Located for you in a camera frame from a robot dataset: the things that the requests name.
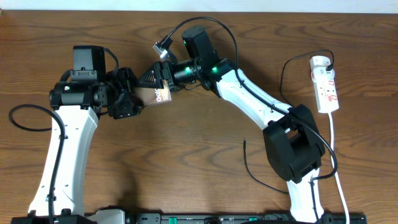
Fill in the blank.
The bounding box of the bronze Galaxy smartphone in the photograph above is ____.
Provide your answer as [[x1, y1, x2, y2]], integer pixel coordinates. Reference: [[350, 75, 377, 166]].
[[135, 80, 172, 106]]

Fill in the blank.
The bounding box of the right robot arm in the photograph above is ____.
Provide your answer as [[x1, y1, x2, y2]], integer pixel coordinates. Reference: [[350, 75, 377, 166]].
[[137, 26, 326, 223]]

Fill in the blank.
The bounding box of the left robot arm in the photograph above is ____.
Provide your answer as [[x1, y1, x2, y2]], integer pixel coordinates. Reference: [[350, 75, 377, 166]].
[[11, 45, 143, 223]]

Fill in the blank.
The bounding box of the white USB charger adapter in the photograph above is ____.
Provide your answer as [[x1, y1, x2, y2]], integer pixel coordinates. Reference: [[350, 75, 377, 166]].
[[310, 55, 331, 70]]

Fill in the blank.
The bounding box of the white power strip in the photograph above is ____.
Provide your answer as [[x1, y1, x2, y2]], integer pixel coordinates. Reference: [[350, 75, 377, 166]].
[[311, 67, 339, 114]]

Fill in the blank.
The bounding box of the white power strip cord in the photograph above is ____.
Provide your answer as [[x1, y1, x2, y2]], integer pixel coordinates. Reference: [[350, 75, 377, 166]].
[[327, 112, 351, 224]]

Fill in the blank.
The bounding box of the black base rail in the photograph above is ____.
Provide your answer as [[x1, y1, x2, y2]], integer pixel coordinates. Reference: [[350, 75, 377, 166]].
[[83, 207, 368, 224]]

